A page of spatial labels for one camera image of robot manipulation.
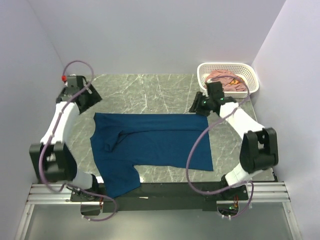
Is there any pink t-shirt in basket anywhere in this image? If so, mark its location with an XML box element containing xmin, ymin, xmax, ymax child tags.
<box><xmin>204</xmin><ymin>69</ymin><xmax>247</xmax><ymax>92</ymax></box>

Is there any white perforated plastic basket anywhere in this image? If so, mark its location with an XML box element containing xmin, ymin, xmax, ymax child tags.
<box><xmin>197</xmin><ymin>62</ymin><xmax>259</xmax><ymax>94</ymax></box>

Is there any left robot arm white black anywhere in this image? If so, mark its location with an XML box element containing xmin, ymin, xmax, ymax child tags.
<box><xmin>29</xmin><ymin>84</ymin><xmax>102</xmax><ymax>201</ymax></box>

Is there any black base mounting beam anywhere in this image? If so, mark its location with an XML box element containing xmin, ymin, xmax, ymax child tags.
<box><xmin>70</xmin><ymin>181</ymin><xmax>249</xmax><ymax>216</ymax></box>

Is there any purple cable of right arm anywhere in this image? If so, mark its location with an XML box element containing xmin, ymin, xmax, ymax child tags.
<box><xmin>185</xmin><ymin>76</ymin><xmax>254</xmax><ymax>221</ymax></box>

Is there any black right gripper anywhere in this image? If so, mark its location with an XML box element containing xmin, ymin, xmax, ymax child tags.
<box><xmin>188</xmin><ymin>91</ymin><xmax>213</xmax><ymax>118</ymax></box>

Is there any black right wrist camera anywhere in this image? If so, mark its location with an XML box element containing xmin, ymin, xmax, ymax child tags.
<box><xmin>205</xmin><ymin>81</ymin><xmax>225</xmax><ymax>99</ymax></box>

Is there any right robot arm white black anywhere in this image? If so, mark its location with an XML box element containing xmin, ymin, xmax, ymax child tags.
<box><xmin>186</xmin><ymin>91</ymin><xmax>279</xmax><ymax>200</ymax></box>

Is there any aluminium front frame rail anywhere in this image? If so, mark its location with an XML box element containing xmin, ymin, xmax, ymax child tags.
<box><xmin>15</xmin><ymin>182</ymin><xmax>302</xmax><ymax>240</ymax></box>

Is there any blue printed t-shirt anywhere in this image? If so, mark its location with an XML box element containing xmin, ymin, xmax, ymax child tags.
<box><xmin>90</xmin><ymin>113</ymin><xmax>209</xmax><ymax>198</ymax></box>

